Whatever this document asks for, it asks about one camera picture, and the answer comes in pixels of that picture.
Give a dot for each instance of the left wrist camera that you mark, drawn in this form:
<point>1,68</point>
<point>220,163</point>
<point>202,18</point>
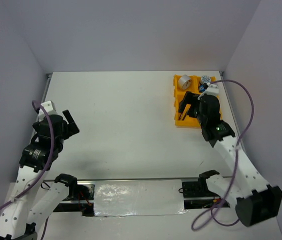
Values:
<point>49,107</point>

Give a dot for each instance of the yellow compartment tray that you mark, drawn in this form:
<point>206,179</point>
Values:
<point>189,122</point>

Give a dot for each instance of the blue paint jar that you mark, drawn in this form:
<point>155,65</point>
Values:
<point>201,88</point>
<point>205,79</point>

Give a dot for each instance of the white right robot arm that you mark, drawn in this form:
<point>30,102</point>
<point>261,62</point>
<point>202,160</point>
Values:
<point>251,195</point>

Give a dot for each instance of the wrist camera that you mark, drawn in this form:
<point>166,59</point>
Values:
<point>212,90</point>
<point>49,107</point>

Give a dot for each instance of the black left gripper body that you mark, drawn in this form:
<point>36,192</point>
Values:
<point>60,144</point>

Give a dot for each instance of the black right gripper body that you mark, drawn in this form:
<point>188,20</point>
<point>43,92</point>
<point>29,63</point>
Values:
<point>200,117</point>

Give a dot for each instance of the table aluminium rail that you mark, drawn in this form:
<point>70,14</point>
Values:
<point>226,108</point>
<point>49,76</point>

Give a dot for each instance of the left table aluminium rail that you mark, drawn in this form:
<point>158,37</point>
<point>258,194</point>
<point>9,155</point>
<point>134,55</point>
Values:
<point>49,76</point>

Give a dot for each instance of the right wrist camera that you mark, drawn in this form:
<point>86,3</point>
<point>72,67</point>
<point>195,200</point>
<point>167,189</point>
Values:
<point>212,90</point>

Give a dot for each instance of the right table aluminium rail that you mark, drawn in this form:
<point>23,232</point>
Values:
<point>226,108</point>

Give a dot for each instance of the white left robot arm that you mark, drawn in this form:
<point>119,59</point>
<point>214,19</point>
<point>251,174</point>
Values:
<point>21,217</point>

